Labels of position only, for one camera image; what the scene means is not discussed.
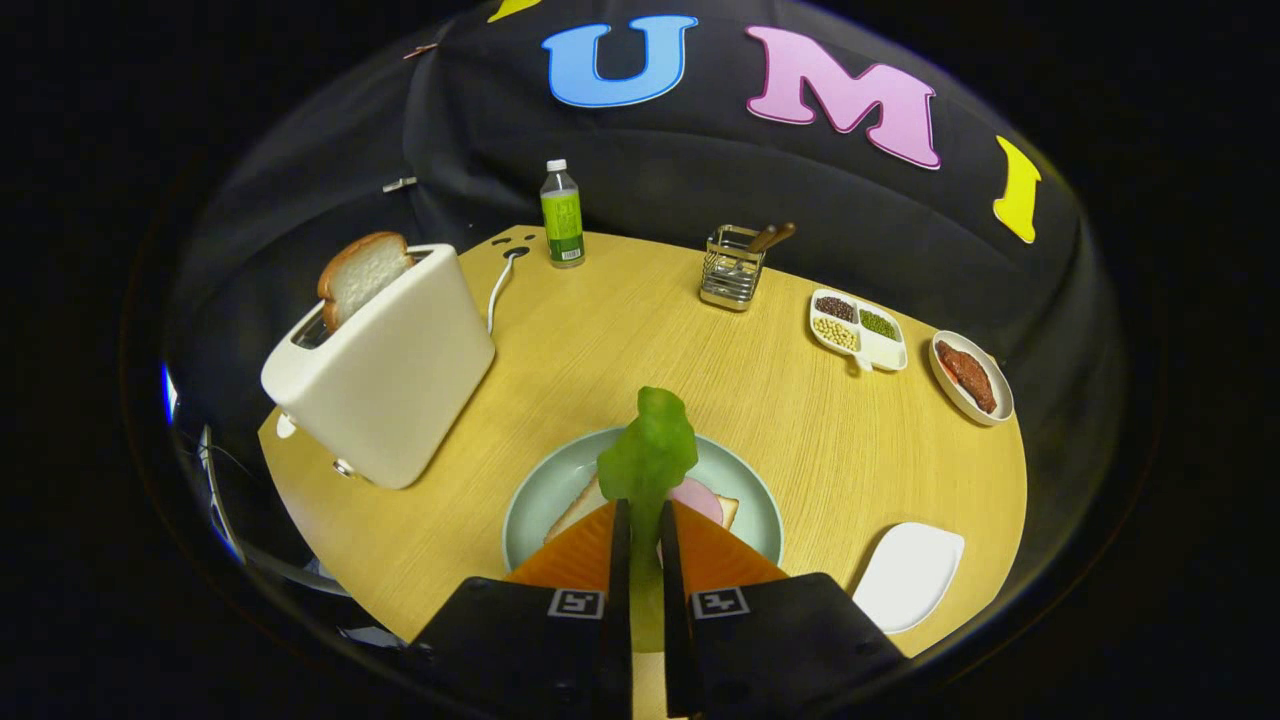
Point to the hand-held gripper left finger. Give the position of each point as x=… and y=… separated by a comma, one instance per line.
x=620, y=570

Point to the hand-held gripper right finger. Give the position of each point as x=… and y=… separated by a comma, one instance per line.
x=672, y=570

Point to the green lettuce leaf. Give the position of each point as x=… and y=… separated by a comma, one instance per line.
x=650, y=450

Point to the toasted bread slice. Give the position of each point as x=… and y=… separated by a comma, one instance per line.
x=362, y=275

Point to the bread slice with ham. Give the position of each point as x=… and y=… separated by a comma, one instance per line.
x=580, y=510

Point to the pink ham slice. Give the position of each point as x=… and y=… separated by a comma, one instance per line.
x=700, y=500

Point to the light green plate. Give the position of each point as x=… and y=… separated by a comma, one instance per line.
x=550, y=490

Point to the white rounded rectangular plate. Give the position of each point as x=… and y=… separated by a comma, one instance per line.
x=908, y=578

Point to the white toaster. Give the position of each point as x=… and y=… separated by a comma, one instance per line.
x=400, y=380

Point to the white divided bean dish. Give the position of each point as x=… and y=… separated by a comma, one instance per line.
x=858, y=330

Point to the white round meat plate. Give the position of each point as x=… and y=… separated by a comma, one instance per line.
x=960, y=400

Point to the red meat piece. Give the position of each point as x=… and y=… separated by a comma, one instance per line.
x=968, y=375

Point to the green label water bottle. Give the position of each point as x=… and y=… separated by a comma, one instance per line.
x=563, y=220

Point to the black backdrop cloth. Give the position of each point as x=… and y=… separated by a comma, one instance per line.
x=700, y=170

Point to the white cloth clip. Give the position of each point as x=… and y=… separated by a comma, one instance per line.
x=399, y=184

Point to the pink cloth clip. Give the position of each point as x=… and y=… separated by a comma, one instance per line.
x=420, y=51

